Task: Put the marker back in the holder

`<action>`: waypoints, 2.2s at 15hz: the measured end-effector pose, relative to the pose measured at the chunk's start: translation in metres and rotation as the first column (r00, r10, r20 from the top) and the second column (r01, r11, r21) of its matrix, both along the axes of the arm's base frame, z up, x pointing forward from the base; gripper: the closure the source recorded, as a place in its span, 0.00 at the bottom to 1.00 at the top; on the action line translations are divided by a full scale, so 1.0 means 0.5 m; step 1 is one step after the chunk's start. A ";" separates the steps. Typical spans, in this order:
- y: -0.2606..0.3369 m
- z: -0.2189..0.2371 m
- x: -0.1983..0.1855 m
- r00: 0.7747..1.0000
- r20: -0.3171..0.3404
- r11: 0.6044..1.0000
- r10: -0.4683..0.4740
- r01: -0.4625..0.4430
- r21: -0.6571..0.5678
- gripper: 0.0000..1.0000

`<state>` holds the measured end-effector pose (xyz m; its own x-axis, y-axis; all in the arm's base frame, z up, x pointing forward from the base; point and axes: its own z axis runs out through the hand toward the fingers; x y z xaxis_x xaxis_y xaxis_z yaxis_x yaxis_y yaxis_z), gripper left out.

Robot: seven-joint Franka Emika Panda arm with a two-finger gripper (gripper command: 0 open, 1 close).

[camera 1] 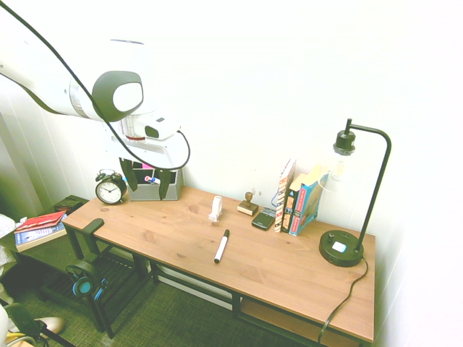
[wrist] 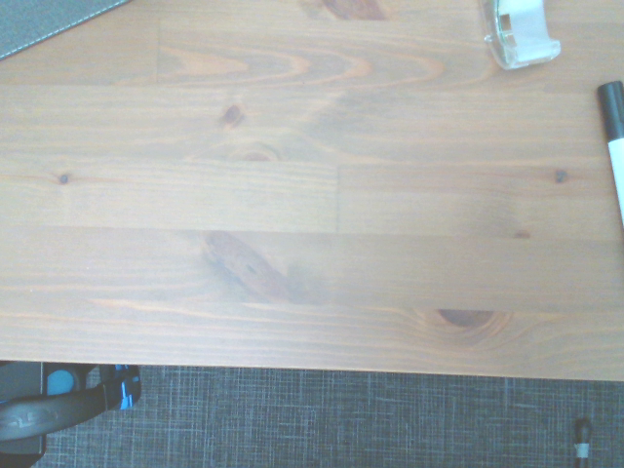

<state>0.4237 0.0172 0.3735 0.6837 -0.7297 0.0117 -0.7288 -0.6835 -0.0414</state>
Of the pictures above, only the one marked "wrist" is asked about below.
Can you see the grey felt desk organizer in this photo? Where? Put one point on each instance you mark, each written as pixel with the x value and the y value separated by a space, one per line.
pixel 34 17

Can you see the black and blue headphones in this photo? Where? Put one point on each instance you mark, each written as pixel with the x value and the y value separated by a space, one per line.
pixel 73 404

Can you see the black and white marker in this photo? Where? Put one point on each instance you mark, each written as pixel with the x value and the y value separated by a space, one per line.
pixel 615 141

